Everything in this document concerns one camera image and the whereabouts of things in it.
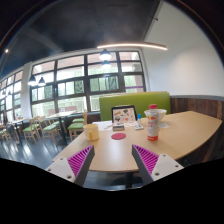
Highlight white bowl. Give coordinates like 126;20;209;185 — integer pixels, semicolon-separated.
143;108;168;123

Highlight curved linear ceiling light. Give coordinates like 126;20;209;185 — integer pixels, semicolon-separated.
96;41;169;52

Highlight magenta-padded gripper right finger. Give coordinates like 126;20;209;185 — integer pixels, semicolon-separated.
131;143;185;186

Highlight flat round red coaster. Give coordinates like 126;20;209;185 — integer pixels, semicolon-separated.
110;132;127;141

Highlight group of wooden green-seated chairs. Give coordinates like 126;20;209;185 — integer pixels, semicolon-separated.
0;111;88;145

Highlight wooden dining table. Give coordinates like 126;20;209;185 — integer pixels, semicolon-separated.
46;110;78;145

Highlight red-capped drink bottle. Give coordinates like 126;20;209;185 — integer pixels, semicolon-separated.
146;103;160;142

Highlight small dark box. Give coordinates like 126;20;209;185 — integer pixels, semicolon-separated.
112;123;126;132

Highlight green upholstered bench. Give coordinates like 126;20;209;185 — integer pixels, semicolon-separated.
98;91;172;122

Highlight cream mug with yellow handle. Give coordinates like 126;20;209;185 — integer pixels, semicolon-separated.
82;123;100;141

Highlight white printed paper sheets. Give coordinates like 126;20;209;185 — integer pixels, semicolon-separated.
92;120;114;131

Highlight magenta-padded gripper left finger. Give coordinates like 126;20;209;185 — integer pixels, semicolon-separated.
45;144;96;187

